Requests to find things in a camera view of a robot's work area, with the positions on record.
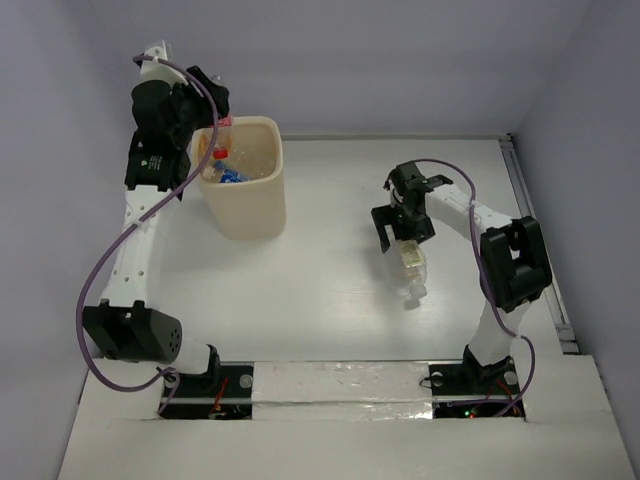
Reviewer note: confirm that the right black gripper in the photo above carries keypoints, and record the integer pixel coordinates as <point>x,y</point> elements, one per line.
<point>385,215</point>

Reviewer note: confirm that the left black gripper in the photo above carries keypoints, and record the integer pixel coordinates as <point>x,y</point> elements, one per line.
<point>211,95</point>

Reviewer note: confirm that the red label clear bottle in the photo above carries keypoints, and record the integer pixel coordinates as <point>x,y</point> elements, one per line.
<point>223,141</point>

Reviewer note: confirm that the white label clear bottle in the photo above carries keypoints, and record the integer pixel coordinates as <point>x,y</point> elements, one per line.
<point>407,269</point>

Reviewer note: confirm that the clear unlabelled plastic bottle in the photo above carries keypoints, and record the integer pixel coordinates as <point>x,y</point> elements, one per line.
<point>253,162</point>

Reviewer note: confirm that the orange plastic bottle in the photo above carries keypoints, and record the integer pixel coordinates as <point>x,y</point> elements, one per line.
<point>203,144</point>

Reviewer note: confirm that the white cap blue label bottle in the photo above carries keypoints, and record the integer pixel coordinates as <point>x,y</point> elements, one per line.
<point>209,174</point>

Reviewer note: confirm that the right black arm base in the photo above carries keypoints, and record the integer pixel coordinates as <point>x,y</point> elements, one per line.
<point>466,390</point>

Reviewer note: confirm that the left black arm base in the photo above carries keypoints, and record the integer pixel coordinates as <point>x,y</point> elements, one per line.
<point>223,392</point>

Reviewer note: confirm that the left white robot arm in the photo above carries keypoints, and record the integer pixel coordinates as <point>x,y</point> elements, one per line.
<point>118,307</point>

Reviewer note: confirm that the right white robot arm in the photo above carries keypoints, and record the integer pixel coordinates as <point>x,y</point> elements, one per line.
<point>510,256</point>

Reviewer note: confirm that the cream plastic bin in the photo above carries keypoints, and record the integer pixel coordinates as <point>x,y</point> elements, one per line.
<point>254,209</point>

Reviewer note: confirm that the silver foil tape strip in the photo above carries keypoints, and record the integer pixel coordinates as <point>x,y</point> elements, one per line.
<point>340,391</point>

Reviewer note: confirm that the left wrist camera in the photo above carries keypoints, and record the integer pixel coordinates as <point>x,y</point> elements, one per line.
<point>154,70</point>

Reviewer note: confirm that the aluminium rail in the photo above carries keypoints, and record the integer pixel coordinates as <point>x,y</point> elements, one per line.
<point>563,327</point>

